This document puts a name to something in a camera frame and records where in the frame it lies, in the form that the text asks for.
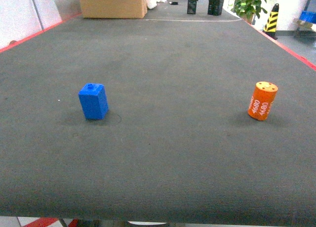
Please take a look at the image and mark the blue rectangular block part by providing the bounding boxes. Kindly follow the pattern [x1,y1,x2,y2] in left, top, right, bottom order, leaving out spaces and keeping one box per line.
[78,83,109,120]

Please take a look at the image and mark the orange cylinder cap 4680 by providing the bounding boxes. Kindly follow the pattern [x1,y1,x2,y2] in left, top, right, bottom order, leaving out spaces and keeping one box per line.
[247,81,278,121]

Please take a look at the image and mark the black crate left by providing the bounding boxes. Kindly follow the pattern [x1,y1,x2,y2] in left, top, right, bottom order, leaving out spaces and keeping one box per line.
[187,0,198,14]

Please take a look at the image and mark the black crate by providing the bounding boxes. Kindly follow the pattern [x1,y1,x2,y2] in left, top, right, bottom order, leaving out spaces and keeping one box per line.
[187,0,198,14]
[207,0,224,16]

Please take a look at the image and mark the black crate right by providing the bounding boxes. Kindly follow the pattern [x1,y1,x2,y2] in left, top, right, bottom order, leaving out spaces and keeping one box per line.
[207,0,224,16]

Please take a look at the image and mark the cardboard box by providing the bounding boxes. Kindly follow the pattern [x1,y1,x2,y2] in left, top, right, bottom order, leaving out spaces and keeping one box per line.
[79,0,147,19]

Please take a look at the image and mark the potted green plant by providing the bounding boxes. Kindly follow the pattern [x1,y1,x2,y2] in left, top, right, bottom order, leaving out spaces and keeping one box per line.
[232,0,268,24]

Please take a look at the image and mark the yellow black traffic cone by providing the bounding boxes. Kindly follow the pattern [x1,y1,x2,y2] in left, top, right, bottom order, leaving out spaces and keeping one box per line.
[263,3,279,40]

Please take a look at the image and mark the red conveyor table frame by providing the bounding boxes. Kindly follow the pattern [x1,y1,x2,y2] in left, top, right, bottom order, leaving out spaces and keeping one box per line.
[0,13,316,71]

